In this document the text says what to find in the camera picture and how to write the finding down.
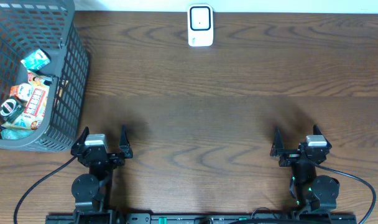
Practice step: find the light green pouch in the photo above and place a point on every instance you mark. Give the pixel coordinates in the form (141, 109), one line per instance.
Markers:
(15, 134)

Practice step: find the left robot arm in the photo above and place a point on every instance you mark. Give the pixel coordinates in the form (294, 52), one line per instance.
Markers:
(92, 191)

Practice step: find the grey plastic shopping basket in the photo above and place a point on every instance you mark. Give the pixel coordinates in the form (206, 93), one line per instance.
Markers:
(26, 26)

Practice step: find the orange tissue packet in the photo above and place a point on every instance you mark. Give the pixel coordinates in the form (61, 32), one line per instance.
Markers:
(22, 91)

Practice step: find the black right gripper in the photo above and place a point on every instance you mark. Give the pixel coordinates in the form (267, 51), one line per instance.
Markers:
(290, 155)

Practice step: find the dark green balm box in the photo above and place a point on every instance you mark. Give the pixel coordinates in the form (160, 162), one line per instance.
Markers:
(11, 109)

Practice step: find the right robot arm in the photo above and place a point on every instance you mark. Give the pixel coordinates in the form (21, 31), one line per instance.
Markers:
(315, 194)

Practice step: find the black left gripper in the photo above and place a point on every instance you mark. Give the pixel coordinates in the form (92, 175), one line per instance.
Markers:
(125, 152)

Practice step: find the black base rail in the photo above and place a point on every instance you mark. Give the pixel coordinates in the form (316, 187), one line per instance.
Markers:
(146, 218)

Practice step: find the yellow snack chip bag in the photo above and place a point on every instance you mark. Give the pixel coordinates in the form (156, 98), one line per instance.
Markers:
(34, 112)

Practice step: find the teal tissue packet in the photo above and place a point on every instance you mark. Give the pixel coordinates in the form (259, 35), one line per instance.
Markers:
(36, 60)

